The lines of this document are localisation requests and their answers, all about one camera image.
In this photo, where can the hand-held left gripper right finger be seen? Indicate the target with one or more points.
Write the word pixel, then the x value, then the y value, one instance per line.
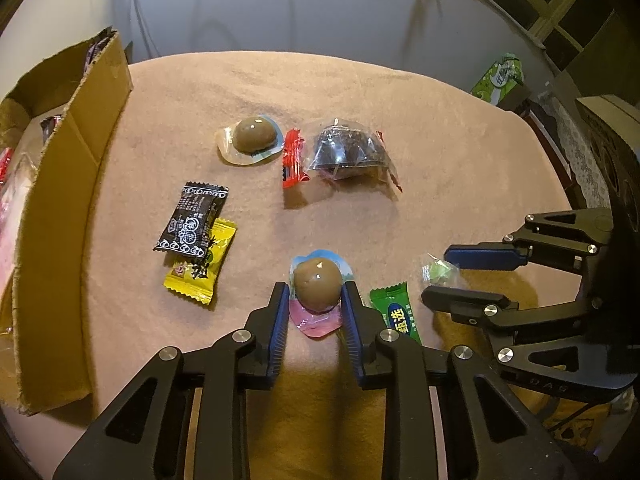
pixel 350 330

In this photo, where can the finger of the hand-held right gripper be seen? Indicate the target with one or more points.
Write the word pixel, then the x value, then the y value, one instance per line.
pixel 450 300
pixel 480 256

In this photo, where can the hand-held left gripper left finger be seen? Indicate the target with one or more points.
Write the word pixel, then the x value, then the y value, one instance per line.
pixel 280 330

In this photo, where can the clear green candy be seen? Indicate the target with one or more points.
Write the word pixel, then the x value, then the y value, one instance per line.
pixel 439 272

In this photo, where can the green candy wrapper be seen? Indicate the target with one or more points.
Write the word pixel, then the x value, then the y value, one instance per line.
pixel 395 317

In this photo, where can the braised egg packet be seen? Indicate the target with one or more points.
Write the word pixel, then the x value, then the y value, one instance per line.
pixel 255 135
pixel 317 285

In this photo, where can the yellow candy wrapper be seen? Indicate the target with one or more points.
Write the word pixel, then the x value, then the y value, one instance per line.
pixel 200 275

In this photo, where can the black candy wrapper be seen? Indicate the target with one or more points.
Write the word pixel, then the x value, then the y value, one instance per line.
pixel 190 220

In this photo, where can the clear packet of dark fruit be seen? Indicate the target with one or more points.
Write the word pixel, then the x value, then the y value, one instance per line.
pixel 345 152

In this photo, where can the brown cardboard box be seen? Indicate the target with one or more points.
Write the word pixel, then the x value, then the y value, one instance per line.
pixel 65 200

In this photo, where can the dark red candy wrapper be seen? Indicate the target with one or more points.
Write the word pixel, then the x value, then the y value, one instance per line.
pixel 51 129

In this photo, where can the white lace cloth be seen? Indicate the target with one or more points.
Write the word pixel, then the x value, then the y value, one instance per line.
pixel 575 155

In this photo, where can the green white carton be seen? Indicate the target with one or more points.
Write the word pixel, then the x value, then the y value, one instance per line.
pixel 495 82

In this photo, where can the yellow patterned cushion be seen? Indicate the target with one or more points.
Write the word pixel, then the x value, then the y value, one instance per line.
pixel 582 427

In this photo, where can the white window frame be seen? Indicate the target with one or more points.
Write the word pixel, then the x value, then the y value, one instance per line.
pixel 555 20

